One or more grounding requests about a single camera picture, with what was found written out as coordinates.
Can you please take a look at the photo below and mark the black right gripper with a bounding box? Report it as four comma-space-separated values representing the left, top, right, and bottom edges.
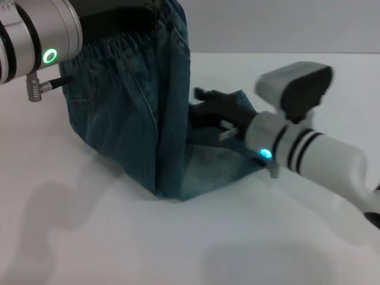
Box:
189, 87, 259, 139

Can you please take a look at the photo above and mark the blue denim shorts cartoon print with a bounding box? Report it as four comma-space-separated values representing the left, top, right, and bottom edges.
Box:
58, 0, 268, 203

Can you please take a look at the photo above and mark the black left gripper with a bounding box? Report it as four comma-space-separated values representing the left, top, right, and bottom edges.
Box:
71, 0, 160, 46

